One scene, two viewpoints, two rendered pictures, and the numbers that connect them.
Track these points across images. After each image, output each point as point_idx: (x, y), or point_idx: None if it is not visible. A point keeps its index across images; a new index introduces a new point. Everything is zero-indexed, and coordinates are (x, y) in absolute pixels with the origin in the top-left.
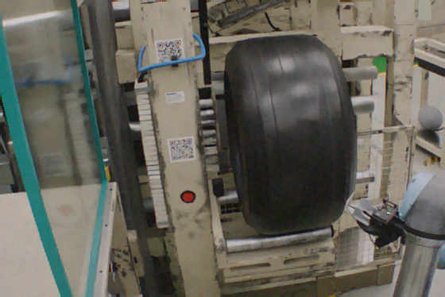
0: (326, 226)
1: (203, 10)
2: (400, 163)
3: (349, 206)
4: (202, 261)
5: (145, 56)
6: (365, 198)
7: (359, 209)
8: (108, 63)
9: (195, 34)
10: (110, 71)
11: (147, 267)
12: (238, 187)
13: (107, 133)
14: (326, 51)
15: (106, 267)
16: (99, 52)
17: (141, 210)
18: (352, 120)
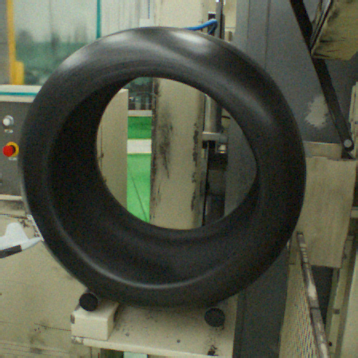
0: (88, 289)
1: (295, 15)
2: None
3: (38, 237)
4: None
5: (356, 94)
6: (13, 223)
7: (9, 224)
8: (284, 68)
9: (206, 21)
10: (286, 79)
11: (267, 322)
12: (192, 229)
13: (234, 125)
14: (113, 35)
15: (2, 97)
16: (246, 41)
17: (329, 289)
18: (35, 112)
